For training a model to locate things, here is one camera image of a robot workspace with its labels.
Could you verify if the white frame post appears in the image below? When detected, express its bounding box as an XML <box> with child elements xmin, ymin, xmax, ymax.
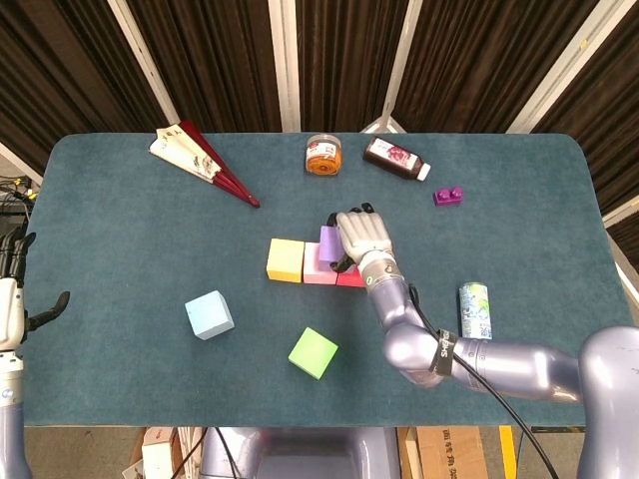
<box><xmin>358</xmin><ymin>0</ymin><xmax>426</xmax><ymax>135</ymax></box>
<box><xmin>504</xmin><ymin>0</ymin><xmax>626</xmax><ymax>135</ymax></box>
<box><xmin>0</xmin><ymin>141</ymin><xmax>45</xmax><ymax>187</ymax></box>
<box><xmin>268</xmin><ymin>0</ymin><xmax>303</xmax><ymax>134</ymax></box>
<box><xmin>600</xmin><ymin>197</ymin><xmax>639</xmax><ymax>230</ymax></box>
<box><xmin>107</xmin><ymin>0</ymin><xmax>177</xmax><ymax>132</ymax></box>

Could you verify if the teal felt table cover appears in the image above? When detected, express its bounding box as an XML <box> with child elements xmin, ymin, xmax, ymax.
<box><xmin>0</xmin><ymin>131</ymin><xmax>639</xmax><ymax>429</ymax></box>

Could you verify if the yellow foam cube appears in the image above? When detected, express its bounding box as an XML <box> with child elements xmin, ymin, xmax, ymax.
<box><xmin>266</xmin><ymin>238</ymin><xmax>307</xmax><ymax>284</ymax></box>

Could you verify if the black box on floor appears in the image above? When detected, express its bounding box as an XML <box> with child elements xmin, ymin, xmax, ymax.
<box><xmin>0</xmin><ymin>212</ymin><xmax>29</xmax><ymax>236</ymax></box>

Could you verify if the light pink foam cube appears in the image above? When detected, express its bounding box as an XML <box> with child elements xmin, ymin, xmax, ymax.
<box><xmin>303</xmin><ymin>241</ymin><xmax>340</xmax><ymax>286</ymax></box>

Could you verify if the brown bottle with white cap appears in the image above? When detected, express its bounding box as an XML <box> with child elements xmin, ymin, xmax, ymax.
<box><xmin>361</xmin><ymin>136</ymin><xmax>432</xmax><ymax>183</ymax></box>

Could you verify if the black torso cable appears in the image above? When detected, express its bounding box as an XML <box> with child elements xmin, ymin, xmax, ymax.
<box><xmin>213</xmin><ymin>427</ymin><xmax>239</xmax><ymax>479</ymax></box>

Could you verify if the blue green drink can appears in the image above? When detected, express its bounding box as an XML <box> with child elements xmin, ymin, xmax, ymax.
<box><xmin>458</xmin><ymin>281</ymin><xmax>494</xmax><ymax>341</ymax></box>

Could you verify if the white cardboard box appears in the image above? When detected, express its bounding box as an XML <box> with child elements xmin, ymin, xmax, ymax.
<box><xmin>122</xmin><ymin>426</ymin><xmax>209</xmax><ymax>479</ymax></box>

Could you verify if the floor cable bundle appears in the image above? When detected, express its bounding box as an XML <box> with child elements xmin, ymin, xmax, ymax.
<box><xmin>0</xmin><ymin>174</ymin><xmax>39</xmax><ymax>206</ymax></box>

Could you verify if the yellow post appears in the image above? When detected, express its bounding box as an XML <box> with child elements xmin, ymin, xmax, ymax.
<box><xmin>498</xmin><ymin>425</ymin><xmax>518</xmax><ymax>479</ymax></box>

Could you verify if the dark brown curtain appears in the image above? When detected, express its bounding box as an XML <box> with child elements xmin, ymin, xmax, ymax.
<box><xmin>0</xmin><ymin>0</ymin><xmax>639</xmax><ymax>260</ymax></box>

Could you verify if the green foam cube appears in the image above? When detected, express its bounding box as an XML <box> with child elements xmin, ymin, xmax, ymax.
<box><xmin>287</xmin><ymin>326</ymin><xmax>339</xmax><ymax>381</ymax></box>

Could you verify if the light blue foam cube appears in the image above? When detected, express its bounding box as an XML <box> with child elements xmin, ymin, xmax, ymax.
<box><xmin>184</xmin><ymin>289</ymin><xmax>236</xmax><ymax>341</ymax></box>

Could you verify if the black velcro strap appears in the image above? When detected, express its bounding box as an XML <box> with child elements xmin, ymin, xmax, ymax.
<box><xmin>429</xmin><ymin>328</ymin><xmax>459</xmax><ymax>376</ymax></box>

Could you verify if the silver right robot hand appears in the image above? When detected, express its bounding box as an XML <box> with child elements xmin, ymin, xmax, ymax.
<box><xmin>326</xmin><ymin>202</ymin><xmax>393</xmax><ymax>274</ymax></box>

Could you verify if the purple foam cube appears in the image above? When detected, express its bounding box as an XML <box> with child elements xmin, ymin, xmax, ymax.
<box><xmin>318</xmin><ymin>225</ymin><xmax>345</xmax><ymax>273</ymax></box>

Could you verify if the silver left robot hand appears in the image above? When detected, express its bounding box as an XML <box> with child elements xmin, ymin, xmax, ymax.
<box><xmin>0</xmin><ymin>232</ymin><xmax>72</xmax><ymax>353</ymax></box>

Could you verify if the light wooden board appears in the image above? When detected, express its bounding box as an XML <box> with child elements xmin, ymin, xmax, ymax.
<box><xmin>403</xmin><ymin>427</ymin><xmax>425</xmax><ymax>479</ymax></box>

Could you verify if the folding fan with red ribs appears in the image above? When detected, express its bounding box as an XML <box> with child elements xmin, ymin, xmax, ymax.
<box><xmin>148</xmin><ymin>119</ymin><xmax>262</xmax><ymax>210</ymax></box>

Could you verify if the purple toy brick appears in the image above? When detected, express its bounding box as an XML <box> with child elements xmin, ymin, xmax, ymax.
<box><xmin>431</xmin><ymin>186</ymin><xmax>465</xmax><ymax>209</ymax></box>

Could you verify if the red foam cube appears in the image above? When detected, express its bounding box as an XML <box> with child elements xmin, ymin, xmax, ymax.
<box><xmin>335</xmin><ymin>266</ymin><xmax>368</xmax><ymax>288</ymax></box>

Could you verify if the brown cardboard box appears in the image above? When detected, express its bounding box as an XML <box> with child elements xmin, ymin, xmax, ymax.
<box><xmin>414</xmin><ymin>426</ymin><xmax>490</xmax><ymax>479</ymax></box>

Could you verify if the silver robot torso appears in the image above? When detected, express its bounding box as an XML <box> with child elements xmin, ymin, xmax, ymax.
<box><xmin>199</xmin><ymin>426</ymin><xmax>403</xmax><ymax>479</ymax></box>

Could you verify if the clear jar with orange contents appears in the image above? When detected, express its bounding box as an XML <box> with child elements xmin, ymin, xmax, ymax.
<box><xmin>305</xmin><ymin>134</ymin><xmax>344</xmax><ymax>178</ymax></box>

